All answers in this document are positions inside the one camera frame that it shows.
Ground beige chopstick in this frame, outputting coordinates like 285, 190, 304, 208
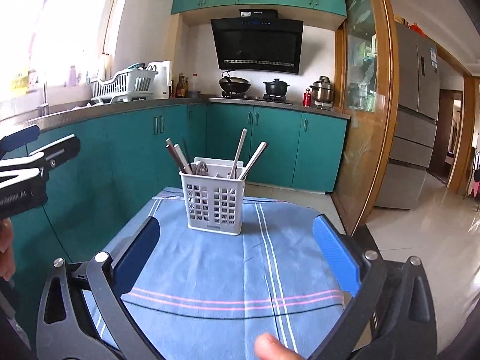
173, 144, 193, 174

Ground person's left hand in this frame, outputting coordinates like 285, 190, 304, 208
0, 218, 16, 281

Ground person's right hand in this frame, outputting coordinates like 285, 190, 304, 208
254, 332, 304, 360

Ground blue striped towel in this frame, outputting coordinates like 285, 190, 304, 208
81, 186, 350, 359

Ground white plastic utensil basket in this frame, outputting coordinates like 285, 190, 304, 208
180, 157, 245, 236

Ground dark red chopstick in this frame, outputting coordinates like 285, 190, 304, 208
166, 138, 184, 173

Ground silver refrigerator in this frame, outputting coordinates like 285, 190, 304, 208
375, 23, 439, 210

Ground white dish rack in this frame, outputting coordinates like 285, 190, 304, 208
90, 67, 158, 104

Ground white cutting board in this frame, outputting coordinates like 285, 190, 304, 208
147, 60, 172, 99

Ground dark sauce bottles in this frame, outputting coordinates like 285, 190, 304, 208
175, 73, 188, 98

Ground red canister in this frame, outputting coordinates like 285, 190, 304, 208
302, 88, 312, 107

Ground steel stock pot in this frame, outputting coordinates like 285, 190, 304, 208
310, 76, 335, 103

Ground white oil bottle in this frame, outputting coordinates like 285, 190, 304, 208
188, 73, 200, 98

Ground black clay pot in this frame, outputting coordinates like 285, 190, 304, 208
264, 78, 289, 97

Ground wooden glass sliding door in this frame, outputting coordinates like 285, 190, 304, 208
333, 0, 400, 235

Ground black gas stove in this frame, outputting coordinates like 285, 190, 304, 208
221, 91, 292, 104

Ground black wok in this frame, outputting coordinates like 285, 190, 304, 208
219, 70, 251, 95

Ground black range hood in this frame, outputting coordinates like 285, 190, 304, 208
211, 15, 304, 74

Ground silver fork handle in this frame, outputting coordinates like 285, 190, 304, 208
238, 141, 268, 180

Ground silver spoon handle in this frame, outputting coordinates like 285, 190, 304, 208
229, 128, 247, 179

